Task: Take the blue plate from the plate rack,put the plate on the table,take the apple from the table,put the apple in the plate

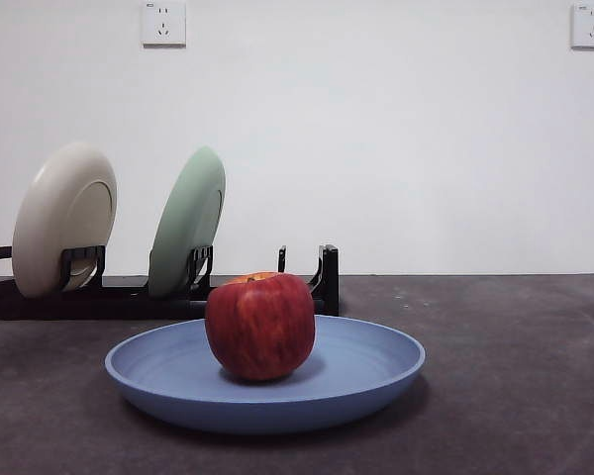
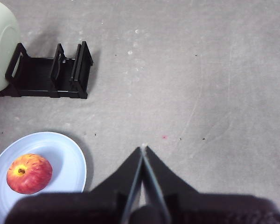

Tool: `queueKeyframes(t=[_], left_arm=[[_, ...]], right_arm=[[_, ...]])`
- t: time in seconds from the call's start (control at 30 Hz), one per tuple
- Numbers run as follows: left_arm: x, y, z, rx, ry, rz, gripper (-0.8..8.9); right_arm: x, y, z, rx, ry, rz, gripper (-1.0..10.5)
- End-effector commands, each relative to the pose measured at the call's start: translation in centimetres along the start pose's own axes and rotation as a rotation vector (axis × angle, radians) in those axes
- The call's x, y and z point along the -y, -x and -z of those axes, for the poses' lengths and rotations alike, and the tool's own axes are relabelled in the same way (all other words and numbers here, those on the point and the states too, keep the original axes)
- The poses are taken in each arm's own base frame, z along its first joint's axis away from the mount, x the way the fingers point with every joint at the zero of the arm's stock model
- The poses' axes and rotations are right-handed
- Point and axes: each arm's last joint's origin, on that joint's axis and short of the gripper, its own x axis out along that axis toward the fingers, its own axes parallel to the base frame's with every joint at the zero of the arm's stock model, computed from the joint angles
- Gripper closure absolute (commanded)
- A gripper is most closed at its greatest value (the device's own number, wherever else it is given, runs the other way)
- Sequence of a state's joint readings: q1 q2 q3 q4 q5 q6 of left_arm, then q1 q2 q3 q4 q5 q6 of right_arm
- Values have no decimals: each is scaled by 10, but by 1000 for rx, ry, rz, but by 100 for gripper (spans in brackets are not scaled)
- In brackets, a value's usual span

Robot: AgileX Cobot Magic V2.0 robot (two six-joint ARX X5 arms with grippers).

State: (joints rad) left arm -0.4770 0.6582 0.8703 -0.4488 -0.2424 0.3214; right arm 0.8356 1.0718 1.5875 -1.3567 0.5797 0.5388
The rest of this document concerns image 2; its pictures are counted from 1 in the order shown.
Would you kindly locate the red apple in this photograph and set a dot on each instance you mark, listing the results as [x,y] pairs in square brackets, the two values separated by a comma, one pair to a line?
[29,173]

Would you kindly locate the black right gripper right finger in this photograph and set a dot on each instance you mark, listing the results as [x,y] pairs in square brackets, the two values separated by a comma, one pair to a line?
[212,210]

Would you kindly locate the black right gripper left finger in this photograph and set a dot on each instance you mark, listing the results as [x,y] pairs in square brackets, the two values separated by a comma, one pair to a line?
[84,207]

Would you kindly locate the pale green plate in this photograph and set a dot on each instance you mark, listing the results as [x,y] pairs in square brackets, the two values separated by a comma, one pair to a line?
[2,46]

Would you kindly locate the black plate rack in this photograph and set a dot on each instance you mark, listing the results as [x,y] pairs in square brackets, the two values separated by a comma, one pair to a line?
[37,70]

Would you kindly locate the blue plate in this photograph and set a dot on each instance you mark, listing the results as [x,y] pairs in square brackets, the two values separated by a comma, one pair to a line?
[67,163]

